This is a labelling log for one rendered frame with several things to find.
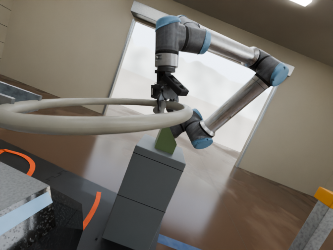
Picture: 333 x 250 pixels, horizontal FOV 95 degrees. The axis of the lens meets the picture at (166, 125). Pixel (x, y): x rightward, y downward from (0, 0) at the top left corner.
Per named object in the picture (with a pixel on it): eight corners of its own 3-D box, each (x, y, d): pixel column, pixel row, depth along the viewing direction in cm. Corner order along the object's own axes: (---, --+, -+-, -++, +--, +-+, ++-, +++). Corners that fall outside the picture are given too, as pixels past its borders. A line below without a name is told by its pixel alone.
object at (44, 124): (-134, 142, 19) (-144, 117, 18) (60, 103, 66) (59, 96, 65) (230, 134, 28) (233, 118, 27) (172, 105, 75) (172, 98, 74)
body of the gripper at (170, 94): (164, 98, 68) (165, 70, 66) (178, 100, 62) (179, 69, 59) (150, 99, 63) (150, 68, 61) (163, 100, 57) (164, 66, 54)
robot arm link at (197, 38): (203, 25, 65) (177, 18, 60) (217, 35, 58) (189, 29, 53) (195, 47, 71) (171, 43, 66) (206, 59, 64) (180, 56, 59)
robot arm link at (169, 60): (183, 56, 58) (163, 51, 52) (182, 69, 59) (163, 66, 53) (168, 58, 65) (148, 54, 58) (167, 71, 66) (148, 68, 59)
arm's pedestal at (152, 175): (114, 201, 169) (140, 130, 156) (157, 217, 171) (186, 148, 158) (91, 242, 120) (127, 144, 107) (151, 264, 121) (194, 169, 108)
